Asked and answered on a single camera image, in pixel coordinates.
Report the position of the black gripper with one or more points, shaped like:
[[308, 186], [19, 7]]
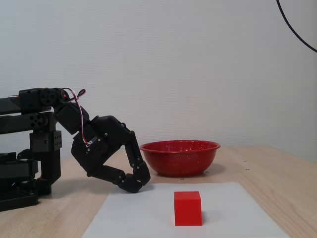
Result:
[[105, 146]]

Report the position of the red cube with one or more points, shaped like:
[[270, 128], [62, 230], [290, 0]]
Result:
[[187, 210]]

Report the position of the white paper sheet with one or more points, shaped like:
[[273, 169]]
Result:
[[138, 213]]

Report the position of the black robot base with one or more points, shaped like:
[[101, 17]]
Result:
[[47, 158]]

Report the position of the red speckled bowl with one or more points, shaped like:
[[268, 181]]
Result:
[[179, 161]]

